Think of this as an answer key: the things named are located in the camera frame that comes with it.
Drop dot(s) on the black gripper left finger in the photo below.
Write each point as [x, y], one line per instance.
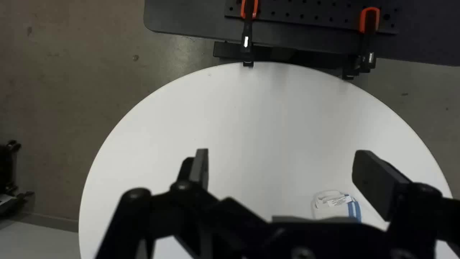
[198, 166]

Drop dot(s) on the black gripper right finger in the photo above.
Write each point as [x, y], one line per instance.
[382, 187]

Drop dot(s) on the blue striped white towel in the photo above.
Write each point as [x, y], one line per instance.
[330, 202]

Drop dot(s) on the orange and black clamp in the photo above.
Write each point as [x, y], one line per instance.
[247, 37]
[368, 33]

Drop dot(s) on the black mounting plate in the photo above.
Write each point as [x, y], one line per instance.
[191, 15]

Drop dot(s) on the black perforated board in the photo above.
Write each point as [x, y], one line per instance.
[310, 11]

